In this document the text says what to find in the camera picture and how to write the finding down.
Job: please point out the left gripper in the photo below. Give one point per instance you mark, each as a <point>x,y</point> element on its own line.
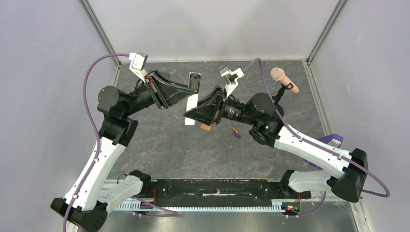
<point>168,93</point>

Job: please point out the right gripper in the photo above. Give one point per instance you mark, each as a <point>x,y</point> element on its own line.
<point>219,106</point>

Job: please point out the white remote battery cover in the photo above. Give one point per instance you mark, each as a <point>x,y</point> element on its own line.
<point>191,103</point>

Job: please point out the white remote control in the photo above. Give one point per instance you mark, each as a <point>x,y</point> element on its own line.
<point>194,81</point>

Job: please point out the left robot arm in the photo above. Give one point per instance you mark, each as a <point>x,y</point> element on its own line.
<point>86,206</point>

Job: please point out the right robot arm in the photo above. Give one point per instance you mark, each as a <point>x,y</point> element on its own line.
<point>342,172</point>

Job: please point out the rectangular wooden block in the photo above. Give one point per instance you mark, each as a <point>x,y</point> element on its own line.
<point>205,127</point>

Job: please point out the black microphone stand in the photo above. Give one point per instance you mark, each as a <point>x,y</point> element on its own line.
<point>281,91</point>

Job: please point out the pink microphone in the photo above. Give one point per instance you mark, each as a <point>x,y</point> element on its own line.
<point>278,74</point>

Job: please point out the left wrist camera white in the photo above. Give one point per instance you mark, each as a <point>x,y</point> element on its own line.
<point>137,64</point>

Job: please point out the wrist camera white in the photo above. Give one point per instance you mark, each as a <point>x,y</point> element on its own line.
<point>137,64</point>
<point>232,77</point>

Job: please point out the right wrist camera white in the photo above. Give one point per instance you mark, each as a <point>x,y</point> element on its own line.
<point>232,77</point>

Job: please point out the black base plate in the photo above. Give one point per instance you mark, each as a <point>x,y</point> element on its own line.
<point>218,192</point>

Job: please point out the white cable duct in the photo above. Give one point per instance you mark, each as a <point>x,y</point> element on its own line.
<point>135,205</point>

